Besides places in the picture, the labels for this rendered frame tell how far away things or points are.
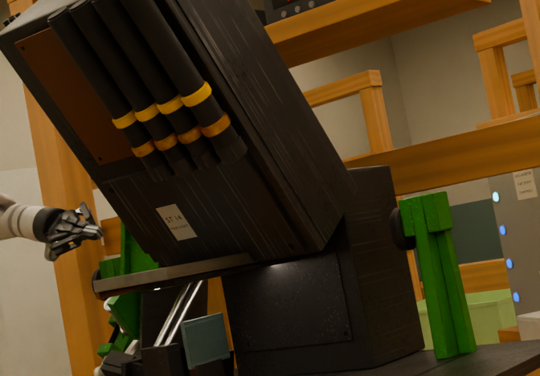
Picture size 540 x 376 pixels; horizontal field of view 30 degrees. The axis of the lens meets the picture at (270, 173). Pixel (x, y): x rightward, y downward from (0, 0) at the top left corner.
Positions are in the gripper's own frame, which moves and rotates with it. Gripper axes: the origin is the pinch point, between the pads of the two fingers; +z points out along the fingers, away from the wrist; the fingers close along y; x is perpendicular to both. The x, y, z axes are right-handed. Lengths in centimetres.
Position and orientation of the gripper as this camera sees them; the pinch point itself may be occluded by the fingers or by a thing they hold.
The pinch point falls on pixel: (93, 232)
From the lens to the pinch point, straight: 201.8
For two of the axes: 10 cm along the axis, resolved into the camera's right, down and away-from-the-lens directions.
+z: 7.9, 0.8, -6.1
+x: 4.2, 6.6, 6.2
